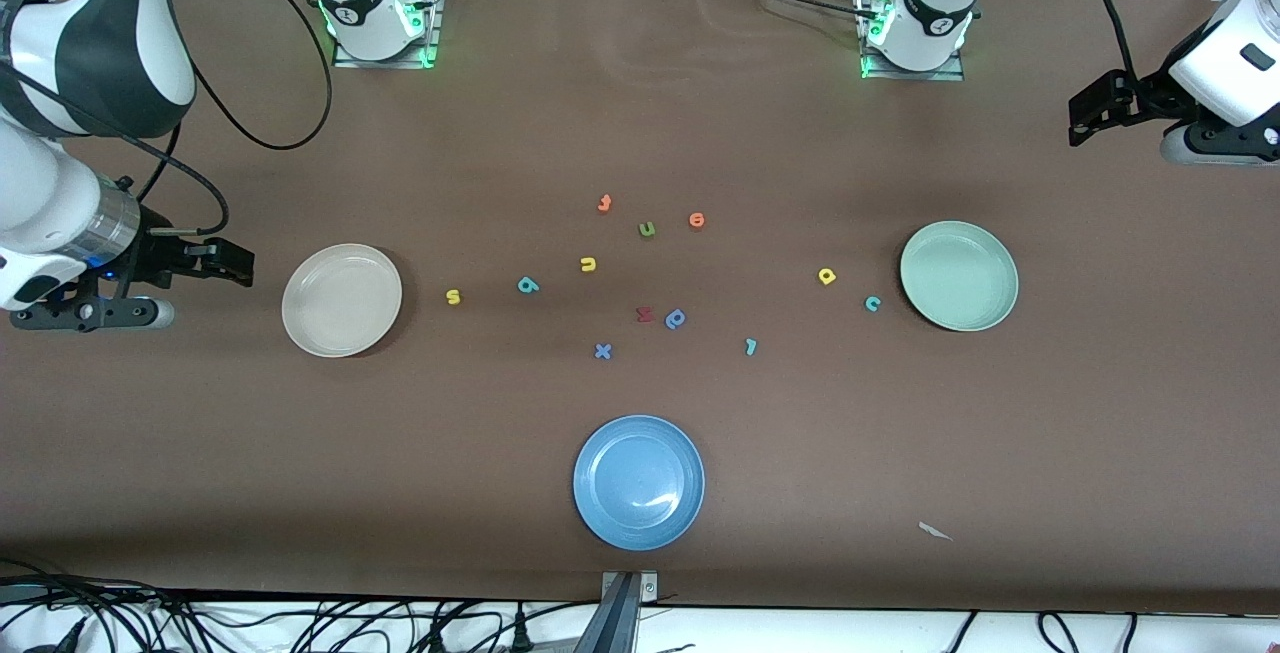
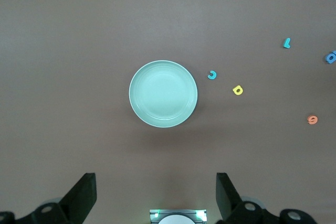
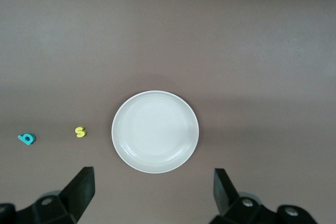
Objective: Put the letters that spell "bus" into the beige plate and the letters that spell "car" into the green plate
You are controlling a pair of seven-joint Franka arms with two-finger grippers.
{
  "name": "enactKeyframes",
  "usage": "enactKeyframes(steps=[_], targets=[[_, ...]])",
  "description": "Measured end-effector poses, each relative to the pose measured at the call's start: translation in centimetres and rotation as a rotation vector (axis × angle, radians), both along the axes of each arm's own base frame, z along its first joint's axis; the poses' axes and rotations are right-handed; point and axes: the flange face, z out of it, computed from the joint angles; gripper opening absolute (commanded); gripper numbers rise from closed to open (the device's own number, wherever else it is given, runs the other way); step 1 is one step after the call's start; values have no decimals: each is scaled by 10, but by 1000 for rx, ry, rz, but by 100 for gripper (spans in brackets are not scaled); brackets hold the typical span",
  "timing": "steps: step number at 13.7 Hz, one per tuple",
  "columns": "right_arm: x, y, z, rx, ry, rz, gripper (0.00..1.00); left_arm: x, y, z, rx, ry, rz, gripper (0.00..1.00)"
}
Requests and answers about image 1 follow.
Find blue plate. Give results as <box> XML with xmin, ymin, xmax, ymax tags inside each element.
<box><xmin>573</xmin><ymin>415</ymin><xmax>706</xmax><ymax>552</ymax></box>

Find brown table cover sheet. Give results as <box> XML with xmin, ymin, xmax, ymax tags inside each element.
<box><xmin>0</xmin><ymin>0</ymin><xmax>1280</xmax><ymax>616</ymax></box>

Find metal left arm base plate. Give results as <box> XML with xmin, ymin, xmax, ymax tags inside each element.
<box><xmin>858</xmin><ymin>0</ymin><xmax>966</xmax><ymax>82</ymax></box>

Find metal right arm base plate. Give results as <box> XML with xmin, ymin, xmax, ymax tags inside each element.
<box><xmin>332</xmin><ymin>0</ymin><xmax>446</xmax><ymax>70</ymax></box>

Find beige brown plate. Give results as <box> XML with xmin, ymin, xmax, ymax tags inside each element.
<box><xmin>281</xmin><ymin>243</ymin><xmax>403</xmax><ymax>359</ymax></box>

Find pale green plate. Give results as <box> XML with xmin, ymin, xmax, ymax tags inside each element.
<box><xmin>899</xmin><ymin>221</ymin><xmax>1020</xmax><ymax>333</ymax></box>

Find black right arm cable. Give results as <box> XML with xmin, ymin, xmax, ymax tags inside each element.
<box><xmin>0</xmin><ymin>0</ymin><xmax>334</xmax><ymax>234</ymax></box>

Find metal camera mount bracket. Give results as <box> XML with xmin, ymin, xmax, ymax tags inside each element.
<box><xmin>572</xmin><ymin>570</ymin><xmax>661</xmax><ymax>653</ymax></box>

